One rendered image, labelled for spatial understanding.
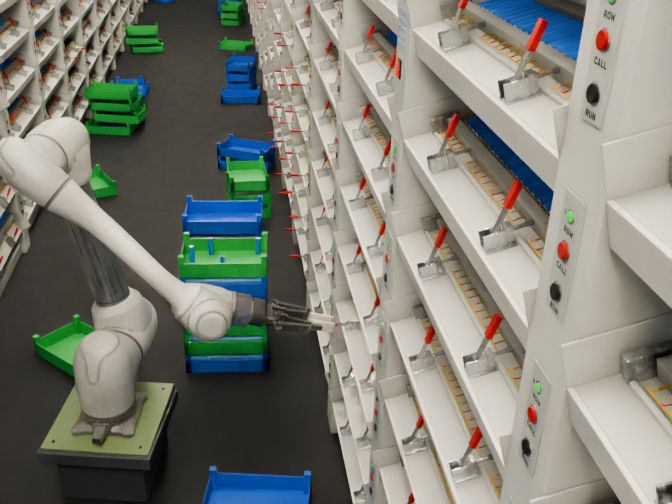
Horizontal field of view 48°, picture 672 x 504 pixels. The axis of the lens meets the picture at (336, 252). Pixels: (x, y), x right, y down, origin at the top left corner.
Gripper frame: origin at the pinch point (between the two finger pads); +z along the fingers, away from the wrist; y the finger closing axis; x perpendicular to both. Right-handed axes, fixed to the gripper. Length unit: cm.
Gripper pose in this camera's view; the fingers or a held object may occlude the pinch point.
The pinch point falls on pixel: (321, 322)
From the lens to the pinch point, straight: 212.2
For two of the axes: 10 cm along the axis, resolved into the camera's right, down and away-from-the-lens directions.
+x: 2.7, -8.7, -4.1
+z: 9.5, 1.8, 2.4
